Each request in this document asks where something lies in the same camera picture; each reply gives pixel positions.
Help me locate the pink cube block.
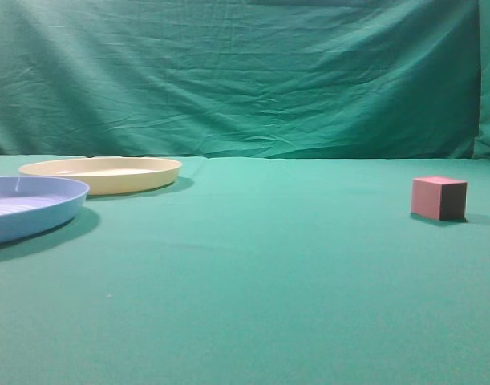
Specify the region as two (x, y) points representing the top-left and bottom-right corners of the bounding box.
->
(411, 176), (468, 221)

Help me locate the cream yellow plastic plate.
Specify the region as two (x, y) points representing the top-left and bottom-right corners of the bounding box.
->
(19, 156), (182, 196)

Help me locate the light blue plastic plate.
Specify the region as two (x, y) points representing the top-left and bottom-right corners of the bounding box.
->
(0, 176), (90, 244)

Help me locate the green table cloth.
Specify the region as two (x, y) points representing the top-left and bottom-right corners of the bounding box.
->
(0, 158), (490, 384)

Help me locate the green backdrop cloth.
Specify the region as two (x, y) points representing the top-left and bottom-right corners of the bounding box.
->
(0, 1), (490, 159)

